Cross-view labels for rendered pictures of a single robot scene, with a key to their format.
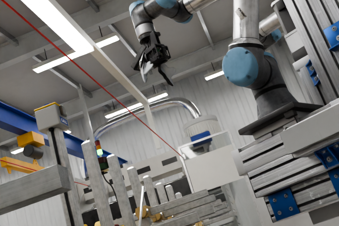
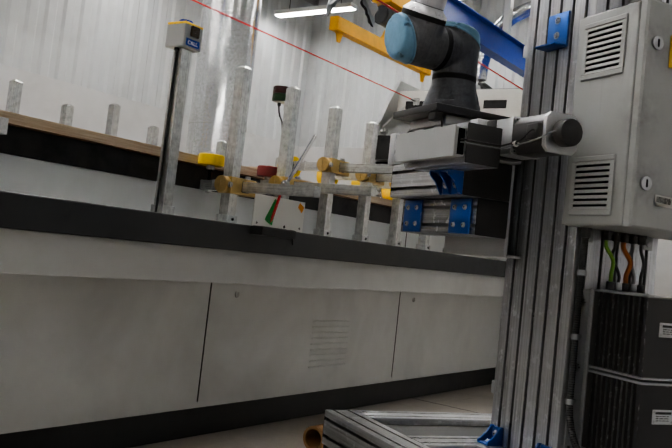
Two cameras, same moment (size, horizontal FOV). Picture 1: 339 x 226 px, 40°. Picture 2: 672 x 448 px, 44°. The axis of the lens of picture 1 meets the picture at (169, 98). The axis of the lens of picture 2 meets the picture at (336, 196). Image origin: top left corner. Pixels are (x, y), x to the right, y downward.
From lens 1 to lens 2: 1.17 m
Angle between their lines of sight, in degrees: 31
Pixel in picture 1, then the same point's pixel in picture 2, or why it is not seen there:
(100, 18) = not seen: outside the picture
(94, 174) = (237, 106)
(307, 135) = (411, 150)
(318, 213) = (450, 242)
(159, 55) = not seen: outside the picture
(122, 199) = (285, 142)
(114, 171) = (288, 107)
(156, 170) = (514, 110)
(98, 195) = (233, 130)
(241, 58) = (400, 29)
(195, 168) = not seen: hidden behind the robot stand
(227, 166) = not seen: hidden behind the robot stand
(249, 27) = not seen: outside the picture
